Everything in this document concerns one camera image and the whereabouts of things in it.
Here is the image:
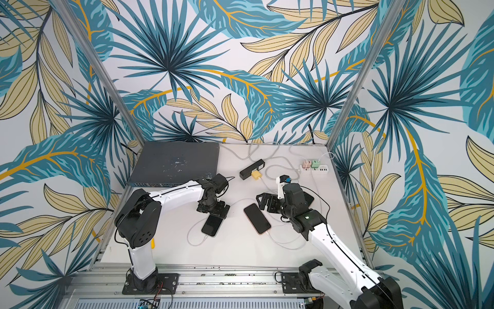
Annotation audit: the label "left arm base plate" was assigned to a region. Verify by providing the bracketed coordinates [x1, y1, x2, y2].
[122, 272, 180, 296]

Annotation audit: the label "white power strip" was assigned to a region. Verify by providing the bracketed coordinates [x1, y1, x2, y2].
[299, 164, 329, 176]

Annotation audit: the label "right aluminium frame post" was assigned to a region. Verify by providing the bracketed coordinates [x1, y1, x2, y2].
[326, 0, 405, 151]

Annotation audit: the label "grey network switch box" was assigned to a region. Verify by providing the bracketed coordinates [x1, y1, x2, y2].
[127, 141, 219, 187]

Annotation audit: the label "aluminium frame post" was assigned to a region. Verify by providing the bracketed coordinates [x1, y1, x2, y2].
[326, 0, 405, 151]
[52, 1, 146, 148]

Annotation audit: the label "grey power cord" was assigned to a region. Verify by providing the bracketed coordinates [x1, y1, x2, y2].
[220, 142, 333, 181]

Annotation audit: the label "pink plug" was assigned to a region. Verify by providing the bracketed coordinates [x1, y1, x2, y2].
[301, 160, 312, 169]

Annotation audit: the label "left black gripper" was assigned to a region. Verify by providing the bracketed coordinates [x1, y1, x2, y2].
[197, 196, 231, 218]

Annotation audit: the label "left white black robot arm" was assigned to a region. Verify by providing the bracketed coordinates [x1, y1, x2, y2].
[114, 174, 230, 294]

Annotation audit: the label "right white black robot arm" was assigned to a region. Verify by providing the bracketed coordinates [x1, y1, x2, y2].
[256, 182, 403, 308]

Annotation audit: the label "yellow plug adapter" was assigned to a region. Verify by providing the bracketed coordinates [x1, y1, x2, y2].
[251, 170, 262, 180]

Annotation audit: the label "green plug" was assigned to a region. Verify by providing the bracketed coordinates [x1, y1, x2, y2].
[311, 160, 320, 169]

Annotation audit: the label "black smartphone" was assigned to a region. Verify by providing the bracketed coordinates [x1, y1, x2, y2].
[201, 215, 223, 238]

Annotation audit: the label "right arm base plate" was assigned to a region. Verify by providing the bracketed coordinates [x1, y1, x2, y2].
[275, 272, 325, 295]

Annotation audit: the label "aluminium front rail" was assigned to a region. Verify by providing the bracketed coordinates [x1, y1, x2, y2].
[57, 263, 394, 309]

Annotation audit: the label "left aluminium frame post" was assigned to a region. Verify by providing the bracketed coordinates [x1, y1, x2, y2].
[52, 1, 146, 148]

